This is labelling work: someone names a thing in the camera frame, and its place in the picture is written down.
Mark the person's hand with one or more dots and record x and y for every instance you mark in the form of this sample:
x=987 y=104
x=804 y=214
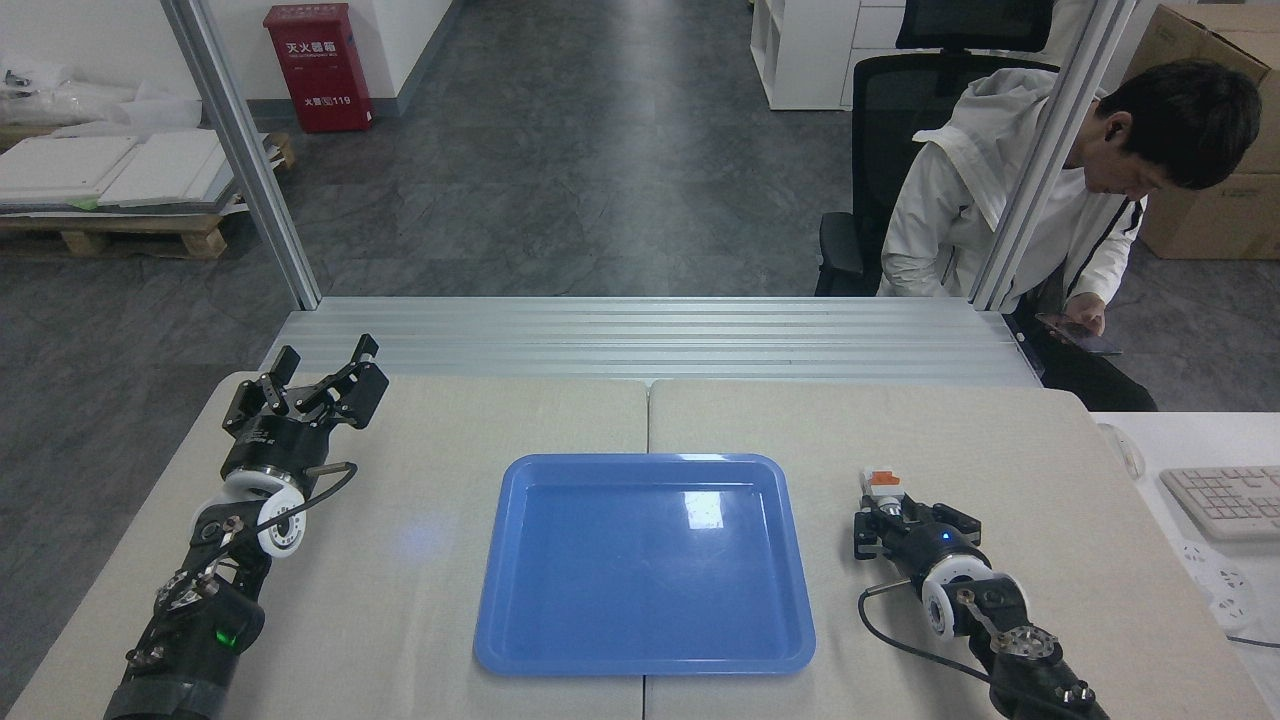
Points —
x=1086 y=312

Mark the dark smartphone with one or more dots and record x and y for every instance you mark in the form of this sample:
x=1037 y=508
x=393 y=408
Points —
x=1095 y=343

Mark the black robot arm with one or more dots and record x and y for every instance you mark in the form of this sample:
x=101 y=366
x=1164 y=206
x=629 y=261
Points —
x=195 y=620
x=1010 y=645

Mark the white computer mouse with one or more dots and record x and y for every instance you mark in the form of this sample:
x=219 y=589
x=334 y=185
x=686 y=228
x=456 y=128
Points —
x=1125 y=452

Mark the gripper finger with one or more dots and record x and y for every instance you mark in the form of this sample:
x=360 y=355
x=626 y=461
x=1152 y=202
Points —
x=350 y=390
x=262 y=395
x=955 y=518
x=870 y=535

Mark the white power strip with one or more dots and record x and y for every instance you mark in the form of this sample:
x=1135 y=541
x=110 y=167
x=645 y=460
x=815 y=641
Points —
x=1225 y=585

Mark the blue plastic tray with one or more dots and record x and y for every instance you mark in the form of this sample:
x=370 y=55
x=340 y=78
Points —
x=645 y=570

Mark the wooden pallet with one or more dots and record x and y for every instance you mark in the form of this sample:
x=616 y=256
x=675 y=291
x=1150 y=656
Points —
x=140 y=232

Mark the small cardboard box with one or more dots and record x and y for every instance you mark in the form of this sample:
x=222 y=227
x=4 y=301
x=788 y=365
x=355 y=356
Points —
x=1215 y=220

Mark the green push button switch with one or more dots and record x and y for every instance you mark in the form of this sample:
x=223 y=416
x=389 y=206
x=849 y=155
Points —
x=883 y=487

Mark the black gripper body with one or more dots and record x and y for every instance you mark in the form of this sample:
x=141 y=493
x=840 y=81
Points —
x=272 y=443
x=935 y=548

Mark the silver aluminium rail platform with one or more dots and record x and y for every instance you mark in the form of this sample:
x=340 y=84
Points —
x=600 y=340

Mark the black office chair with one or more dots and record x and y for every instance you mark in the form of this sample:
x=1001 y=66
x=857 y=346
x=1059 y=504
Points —
x=900 y=110

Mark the large cardboard box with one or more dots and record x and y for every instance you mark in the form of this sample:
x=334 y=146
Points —
x=1200 y=35

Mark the white flat boards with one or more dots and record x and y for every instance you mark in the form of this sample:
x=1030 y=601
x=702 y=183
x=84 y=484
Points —
x=100 y=170

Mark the white shelf cabinet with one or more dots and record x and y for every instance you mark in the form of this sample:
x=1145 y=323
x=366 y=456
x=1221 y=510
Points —
x=805 y=50

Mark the clear plastic bags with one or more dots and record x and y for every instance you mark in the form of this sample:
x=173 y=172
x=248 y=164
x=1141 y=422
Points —
x=60 y=100

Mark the silver aluminium post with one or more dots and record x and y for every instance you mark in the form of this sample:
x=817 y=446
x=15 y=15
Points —
x=245 y=160
x=1050 y=160

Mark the white keyboard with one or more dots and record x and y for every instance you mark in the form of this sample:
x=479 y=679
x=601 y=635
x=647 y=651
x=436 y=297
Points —
x=1230 y=500

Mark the red fire extinguisher box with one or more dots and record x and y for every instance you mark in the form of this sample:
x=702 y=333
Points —
x=318 y=70

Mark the white desk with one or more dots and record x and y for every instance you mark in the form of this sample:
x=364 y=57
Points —
x=1200 y=440

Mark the person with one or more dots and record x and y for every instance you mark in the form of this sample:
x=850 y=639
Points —
x=960 y=190

